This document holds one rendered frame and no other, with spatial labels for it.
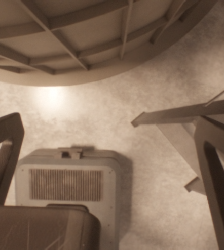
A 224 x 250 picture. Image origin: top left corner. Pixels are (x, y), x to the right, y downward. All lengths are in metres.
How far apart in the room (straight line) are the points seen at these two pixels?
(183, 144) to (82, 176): 0.49
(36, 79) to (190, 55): 0.87
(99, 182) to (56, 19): 0.78
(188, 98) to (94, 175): 0.68
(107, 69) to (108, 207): 0.73
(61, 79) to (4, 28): 0.76
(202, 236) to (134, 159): 0.65
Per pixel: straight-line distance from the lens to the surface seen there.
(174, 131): 1.07
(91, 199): 1.18
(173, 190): 1.48
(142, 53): 1.33
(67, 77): 1.33
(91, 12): 0.58
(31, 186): 1.22
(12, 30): 0.61
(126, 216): 1.51
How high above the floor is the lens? 1.33
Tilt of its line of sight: 83 degrees down
